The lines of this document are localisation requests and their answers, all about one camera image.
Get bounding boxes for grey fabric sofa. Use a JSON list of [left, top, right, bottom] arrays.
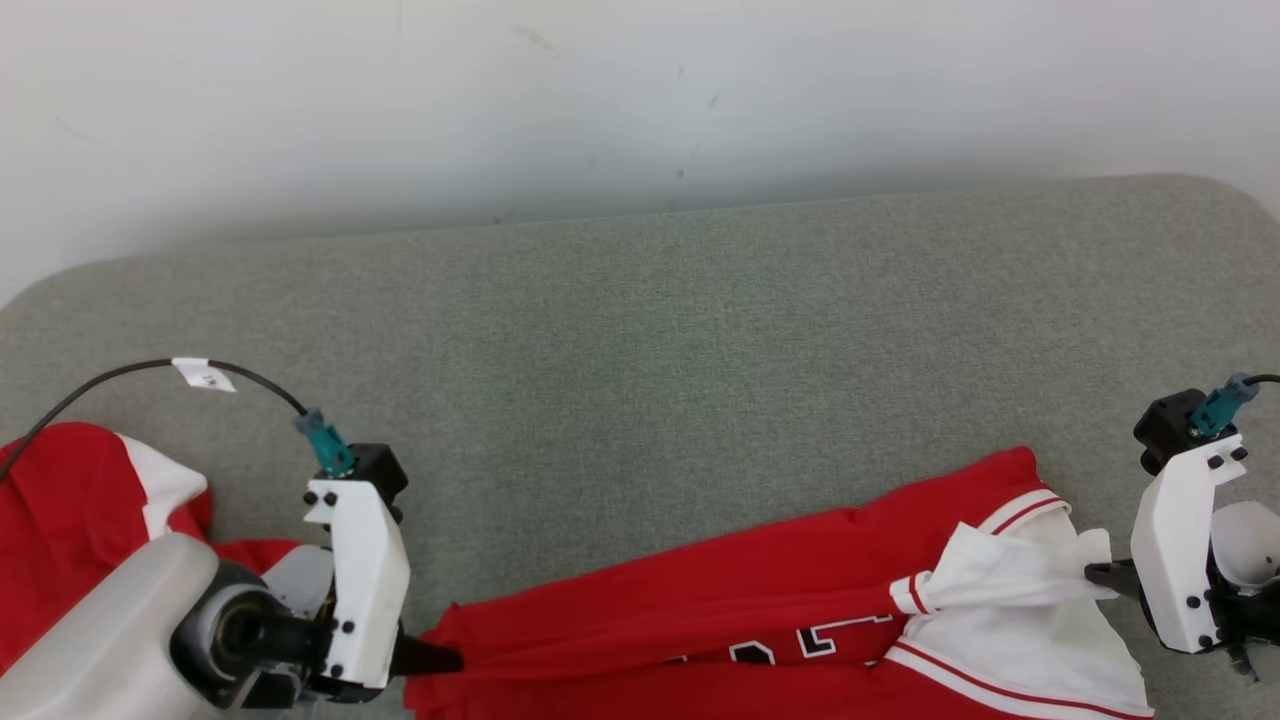
[[0, 175, 1280, 720]]

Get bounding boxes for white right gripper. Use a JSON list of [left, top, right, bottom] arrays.
[[1084, 434, 1252, 657]]

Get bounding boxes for red basketball jersey white trim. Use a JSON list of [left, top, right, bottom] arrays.
[[403, 445, 1157, 720]]

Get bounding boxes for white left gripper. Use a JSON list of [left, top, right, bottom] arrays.
[[303, 478, 464, 693]]

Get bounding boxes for red shorts white stripes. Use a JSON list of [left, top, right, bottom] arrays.
[[0, 421, 303, 676]]

